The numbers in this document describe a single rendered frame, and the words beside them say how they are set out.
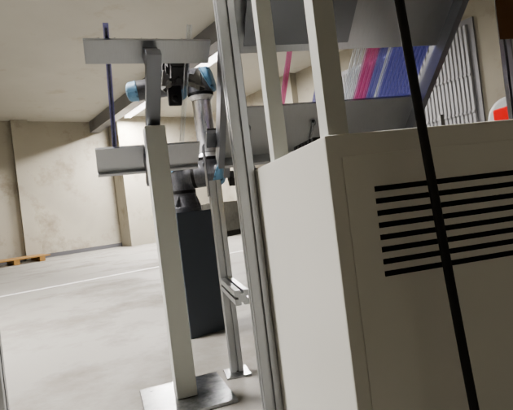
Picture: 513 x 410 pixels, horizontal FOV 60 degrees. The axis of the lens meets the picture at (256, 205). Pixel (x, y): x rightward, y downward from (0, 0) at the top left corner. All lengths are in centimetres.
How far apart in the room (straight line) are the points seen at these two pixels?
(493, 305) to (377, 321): 18
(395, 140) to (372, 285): 20
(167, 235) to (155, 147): 26
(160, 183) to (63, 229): 896
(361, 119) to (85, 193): 916
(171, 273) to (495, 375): 90
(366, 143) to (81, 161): 999
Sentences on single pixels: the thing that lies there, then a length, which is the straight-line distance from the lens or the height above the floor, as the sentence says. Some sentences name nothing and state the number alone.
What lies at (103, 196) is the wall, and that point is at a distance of 1051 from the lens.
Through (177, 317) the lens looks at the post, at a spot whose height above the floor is 25.
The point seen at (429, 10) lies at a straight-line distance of 149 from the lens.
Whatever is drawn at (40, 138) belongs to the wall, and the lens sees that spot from 1039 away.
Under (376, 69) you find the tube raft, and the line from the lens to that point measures 152.
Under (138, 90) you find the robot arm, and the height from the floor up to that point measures 101.
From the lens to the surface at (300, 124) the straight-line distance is 151.
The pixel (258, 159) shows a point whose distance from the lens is 152.
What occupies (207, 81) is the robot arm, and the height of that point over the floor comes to 111.
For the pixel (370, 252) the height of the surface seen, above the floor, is 46.
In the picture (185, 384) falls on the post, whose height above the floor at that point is 5.
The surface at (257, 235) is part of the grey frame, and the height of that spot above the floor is 48.
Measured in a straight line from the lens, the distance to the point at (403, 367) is 66.
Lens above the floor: 54
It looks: level
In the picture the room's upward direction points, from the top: 7 degrees counter-clockwise
